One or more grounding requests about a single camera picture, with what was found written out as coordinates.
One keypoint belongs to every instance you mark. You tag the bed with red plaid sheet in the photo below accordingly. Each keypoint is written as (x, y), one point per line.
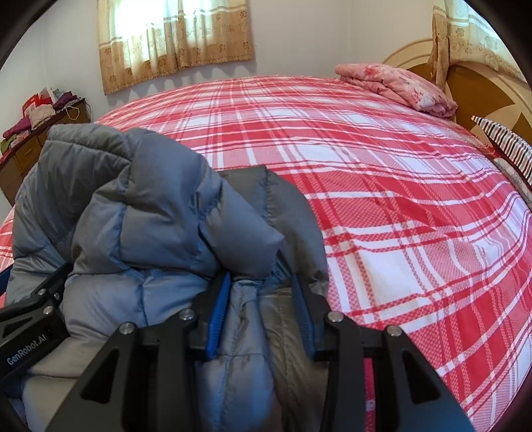
(395, 207)

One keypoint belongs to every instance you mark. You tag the magenta folded cloth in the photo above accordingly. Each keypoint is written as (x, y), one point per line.
(16, 128)

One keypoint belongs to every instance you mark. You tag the grey-blue puffer jacket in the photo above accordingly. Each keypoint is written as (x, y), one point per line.
(166, 216)

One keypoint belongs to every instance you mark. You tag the wooden desk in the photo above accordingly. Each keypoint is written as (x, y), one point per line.
(20, 160)

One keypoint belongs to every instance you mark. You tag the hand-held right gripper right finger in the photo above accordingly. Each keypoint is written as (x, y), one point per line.
(305, 320)

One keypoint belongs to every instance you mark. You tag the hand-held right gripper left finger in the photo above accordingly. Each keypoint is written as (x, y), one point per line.
(218, 315)

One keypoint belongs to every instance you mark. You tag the purple folded cloth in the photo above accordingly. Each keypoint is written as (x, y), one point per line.
(64, 101)

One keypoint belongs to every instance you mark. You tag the beige floral window curtain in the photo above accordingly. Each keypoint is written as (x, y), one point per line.
(174, 41)

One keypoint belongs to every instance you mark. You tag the wooden headboard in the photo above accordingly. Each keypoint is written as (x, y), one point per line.
(469, 87)

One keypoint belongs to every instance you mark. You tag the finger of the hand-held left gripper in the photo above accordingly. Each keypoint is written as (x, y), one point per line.
(43, 301)

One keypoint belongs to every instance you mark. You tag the beige floral side curtain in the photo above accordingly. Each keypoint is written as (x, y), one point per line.
(465, 37)

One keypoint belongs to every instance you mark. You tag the striped pillow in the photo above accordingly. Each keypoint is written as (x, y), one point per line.
(511, 145)

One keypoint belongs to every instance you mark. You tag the beige folded cloth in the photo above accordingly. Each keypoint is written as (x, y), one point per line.
(41, 115)

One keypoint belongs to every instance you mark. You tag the pink floral folded blanket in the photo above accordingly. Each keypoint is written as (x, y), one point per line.
(395, 87)

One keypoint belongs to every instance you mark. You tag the red bag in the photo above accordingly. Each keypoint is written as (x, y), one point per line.
(35, 101)

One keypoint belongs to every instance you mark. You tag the green folded cloth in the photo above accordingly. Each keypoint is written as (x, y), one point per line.
(5, 145)

